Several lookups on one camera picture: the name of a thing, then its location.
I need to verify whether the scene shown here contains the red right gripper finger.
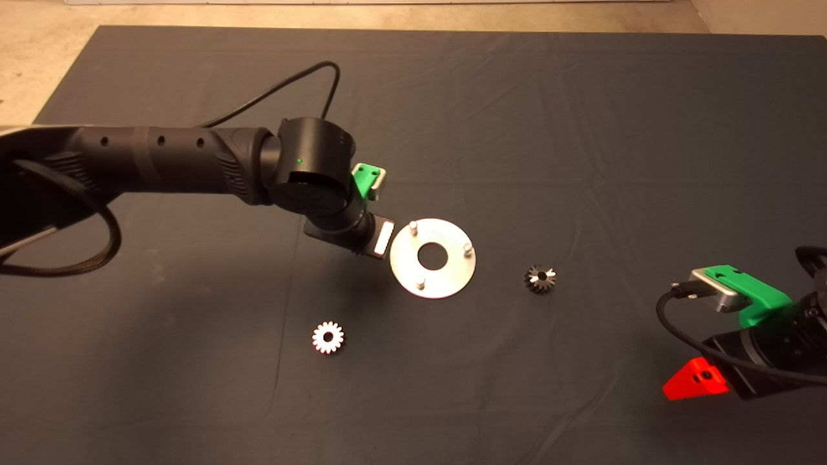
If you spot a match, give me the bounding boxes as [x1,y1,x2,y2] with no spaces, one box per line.
[663,357,731,402]

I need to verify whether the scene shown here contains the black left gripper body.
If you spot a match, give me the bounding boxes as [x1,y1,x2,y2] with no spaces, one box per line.
[304,214,396,260]

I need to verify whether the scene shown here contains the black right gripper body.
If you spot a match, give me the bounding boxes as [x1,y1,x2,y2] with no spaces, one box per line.
[702,309,827,402]

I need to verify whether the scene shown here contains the small steel planetary gear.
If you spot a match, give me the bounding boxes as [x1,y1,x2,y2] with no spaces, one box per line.
[523,265,557,295]
[311,321,346,355]

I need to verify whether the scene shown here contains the round metal carrier plate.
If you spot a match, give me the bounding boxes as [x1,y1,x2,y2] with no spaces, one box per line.
[389,218,477,300]

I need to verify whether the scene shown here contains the dark grey table cloth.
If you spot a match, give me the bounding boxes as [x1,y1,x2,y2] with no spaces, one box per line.
[0,26,827,465]

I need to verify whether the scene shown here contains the green right camera mount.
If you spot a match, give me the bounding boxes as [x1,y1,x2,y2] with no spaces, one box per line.
[704,265,794,331]

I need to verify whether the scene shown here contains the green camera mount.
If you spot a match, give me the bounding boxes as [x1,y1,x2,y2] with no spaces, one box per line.
[704,265,794,331]
[351,163,379,202]

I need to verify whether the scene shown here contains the green left camera mount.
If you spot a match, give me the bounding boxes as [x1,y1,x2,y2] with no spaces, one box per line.
[351,163,379,202]

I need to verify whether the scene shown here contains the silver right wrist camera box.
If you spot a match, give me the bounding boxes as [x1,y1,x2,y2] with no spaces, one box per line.
[687,270,754,315]

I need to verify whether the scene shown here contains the thin black right camera cable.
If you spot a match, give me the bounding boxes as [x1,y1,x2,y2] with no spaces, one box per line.
[656,283,827,388]

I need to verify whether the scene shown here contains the thin black camera cable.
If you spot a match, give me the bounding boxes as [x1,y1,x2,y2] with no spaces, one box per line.
[200,61,342,127]
[656,283,827,388]

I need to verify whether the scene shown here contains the thin black left camera cable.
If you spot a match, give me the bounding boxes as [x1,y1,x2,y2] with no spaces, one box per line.
[200,61,342,127]

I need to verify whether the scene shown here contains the braided black left arm cable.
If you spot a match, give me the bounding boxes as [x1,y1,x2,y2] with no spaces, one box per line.
[0,158,122,277]

